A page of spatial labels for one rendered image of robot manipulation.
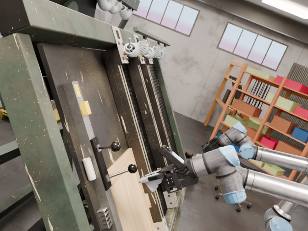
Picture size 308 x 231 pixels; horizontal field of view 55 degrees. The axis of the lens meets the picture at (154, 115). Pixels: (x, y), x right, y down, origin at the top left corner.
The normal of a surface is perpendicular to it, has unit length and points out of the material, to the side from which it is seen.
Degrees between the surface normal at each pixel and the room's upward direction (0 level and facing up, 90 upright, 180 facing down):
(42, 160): 90
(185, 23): 90
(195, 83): 90
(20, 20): 90
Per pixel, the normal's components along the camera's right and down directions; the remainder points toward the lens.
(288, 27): -0.08, 0.21
